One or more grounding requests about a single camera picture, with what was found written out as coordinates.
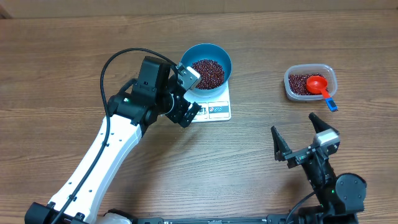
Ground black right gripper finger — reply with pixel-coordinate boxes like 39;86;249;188
308;113;339;135
271;126;292;161

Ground orange scoop with blue handle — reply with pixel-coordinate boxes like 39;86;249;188
306;76;338;112

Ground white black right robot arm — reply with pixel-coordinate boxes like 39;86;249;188
266;113;367;224

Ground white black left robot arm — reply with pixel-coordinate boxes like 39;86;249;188
24;56;201;224

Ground white digital kitchen scale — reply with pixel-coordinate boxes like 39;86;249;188
184;82;231;123

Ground red beans in bowl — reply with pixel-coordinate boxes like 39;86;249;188
192;59;225;90

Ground blue metal bowl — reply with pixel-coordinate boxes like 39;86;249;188
180;44;233;84

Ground red beans in container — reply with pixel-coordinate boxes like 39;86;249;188
288;73;325;95

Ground clear plastic container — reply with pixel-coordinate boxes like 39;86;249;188
284;63;338;101

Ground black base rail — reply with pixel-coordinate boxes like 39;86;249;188
77;203;358;224

